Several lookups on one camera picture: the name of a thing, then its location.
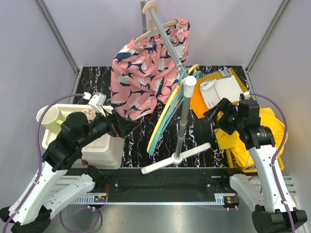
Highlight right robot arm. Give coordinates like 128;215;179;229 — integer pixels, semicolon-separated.
204;98;308;233

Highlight white cable duct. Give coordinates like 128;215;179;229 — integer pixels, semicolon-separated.
72;190;240;207

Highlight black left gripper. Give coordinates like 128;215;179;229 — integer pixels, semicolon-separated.
78;105;140;148

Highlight cream yellow mug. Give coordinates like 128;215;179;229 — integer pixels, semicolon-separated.
41;106;65;134

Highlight beige wooden hanger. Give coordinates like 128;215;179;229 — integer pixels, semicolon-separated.
135;0;178;43

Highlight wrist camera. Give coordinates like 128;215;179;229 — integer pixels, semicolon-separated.
240;91;251;100
83;92;106;117

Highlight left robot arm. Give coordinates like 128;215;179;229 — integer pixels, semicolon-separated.
0;110;139;233

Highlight yellow plastic tray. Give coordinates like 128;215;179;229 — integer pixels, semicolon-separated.
225;104;285;173

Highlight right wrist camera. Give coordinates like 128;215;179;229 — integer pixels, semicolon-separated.
240;91;251;100

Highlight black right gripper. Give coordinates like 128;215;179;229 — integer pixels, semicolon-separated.
203;98;244;135

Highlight yellow shorts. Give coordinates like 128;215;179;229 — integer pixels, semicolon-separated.
216;108;285;169

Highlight orange envelope with label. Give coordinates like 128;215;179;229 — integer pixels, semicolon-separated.
190;68;248;119

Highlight white paper booklet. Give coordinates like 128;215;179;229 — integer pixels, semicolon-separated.
199;75;243;109

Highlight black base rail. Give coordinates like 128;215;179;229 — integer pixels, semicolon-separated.
76;167;243;202

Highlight teal plastic hanger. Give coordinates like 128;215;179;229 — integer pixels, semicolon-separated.
148;67;202;155

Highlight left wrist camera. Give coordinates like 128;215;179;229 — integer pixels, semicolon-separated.
83;92;106;117

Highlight silver clothes rack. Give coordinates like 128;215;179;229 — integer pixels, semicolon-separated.
139;0;212;175

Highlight pink patterned shorts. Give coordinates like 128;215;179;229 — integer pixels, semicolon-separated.
110;18;190;121

